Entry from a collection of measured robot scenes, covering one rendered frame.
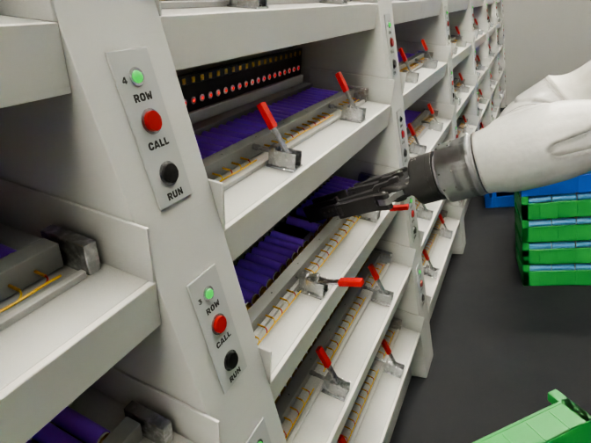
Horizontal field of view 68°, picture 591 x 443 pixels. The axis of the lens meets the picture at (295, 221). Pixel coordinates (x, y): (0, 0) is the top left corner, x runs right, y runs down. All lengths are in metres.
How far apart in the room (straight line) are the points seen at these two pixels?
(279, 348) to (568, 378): 0.90
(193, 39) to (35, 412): 0.32
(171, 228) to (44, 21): 0.17
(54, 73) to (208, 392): 0.29
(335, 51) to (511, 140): 0.48
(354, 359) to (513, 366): 0.61
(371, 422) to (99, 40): 0.83
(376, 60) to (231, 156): 0.48
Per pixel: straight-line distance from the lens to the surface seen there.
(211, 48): 0.46
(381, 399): 1.02
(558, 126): 0.62
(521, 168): 0.62
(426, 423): 1.19
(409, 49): 1.65
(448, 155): 0.65
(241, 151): 0.57
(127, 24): 0.38
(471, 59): 2.33
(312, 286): 0.64
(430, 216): 1.31
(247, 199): 0.49
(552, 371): 1.33
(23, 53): 0.33
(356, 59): 0.97
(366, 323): 0.89
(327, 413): 0.74
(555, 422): 0.94
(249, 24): 0.52
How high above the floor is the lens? 0.88
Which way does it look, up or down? 21 degrees down
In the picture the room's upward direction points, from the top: 13 degrees counter-clockwise
